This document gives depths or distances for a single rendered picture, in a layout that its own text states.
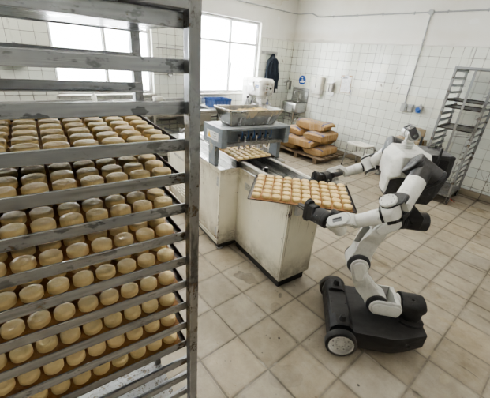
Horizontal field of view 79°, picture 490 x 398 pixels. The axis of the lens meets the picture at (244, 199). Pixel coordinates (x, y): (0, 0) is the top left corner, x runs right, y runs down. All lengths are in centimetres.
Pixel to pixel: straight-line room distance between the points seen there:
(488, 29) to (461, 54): 38
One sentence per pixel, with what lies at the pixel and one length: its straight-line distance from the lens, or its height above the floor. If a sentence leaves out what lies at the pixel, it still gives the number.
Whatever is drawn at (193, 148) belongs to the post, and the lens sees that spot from 76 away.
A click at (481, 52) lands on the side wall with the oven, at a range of 577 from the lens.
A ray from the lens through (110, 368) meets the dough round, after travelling 119.
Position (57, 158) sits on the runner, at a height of 150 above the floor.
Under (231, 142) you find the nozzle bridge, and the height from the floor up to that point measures 105.
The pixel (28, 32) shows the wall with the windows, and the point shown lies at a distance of 498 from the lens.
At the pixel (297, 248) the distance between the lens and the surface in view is 245.
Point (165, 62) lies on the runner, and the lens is 73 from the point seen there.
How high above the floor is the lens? 171
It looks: 25 degrees down
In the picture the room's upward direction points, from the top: 5 degrees clockwise
